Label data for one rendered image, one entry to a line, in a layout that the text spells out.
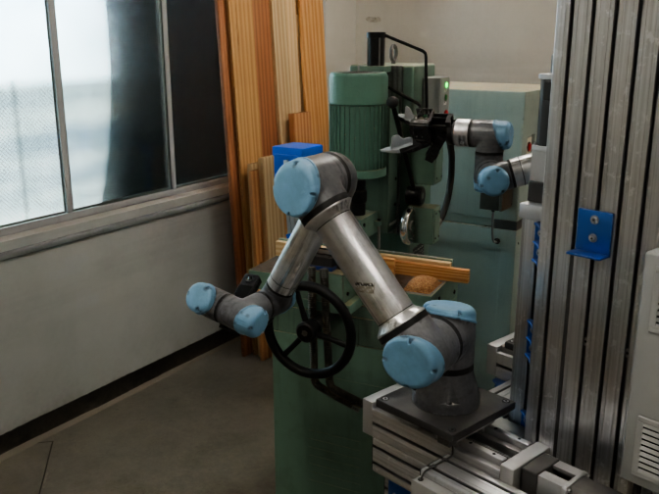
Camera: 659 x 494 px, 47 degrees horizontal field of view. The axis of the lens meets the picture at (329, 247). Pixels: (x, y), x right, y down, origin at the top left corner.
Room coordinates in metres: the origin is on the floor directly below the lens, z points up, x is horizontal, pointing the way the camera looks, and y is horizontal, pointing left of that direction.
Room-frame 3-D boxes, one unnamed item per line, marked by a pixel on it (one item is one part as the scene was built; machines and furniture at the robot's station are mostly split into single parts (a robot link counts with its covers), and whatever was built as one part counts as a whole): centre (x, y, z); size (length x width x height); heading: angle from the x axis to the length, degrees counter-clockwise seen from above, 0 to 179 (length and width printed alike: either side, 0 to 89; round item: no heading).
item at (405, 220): (2.37, -0.25, 1.02); 0.12 x 0.03 x 0.12; 155
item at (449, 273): (2.28, -0.13, 0.92); 0.62 x 0.02 x 0.04; 65
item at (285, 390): (2.41, -0.14, 0.36); 0.58 x 0.45 x 0.71; 155
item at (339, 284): (2.13, 0.00, 0.92); 0.15 x 0.13 x 0.09; 65
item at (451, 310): (1.55, -0.26, 0.98); 0.13 x 0.12 x 0.14; 148
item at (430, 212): (2.40, -0.31, 1.02); 0.09 x 0.07 x 0.12; 65
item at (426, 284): (2.12, -0.27, 0.91); 0.12 x 0.09 x 0.03; 155
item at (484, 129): (2.05, -0.43, 1.35); 0.11 x 0.08 x 0.09; 65
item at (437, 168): (2.43, -0.32, 1.23); 0.09 x 0.08 x 0.15; 155
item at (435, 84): (2.53, -0.35, 1.40); 0.10 x 0.06 x 0.16; 155
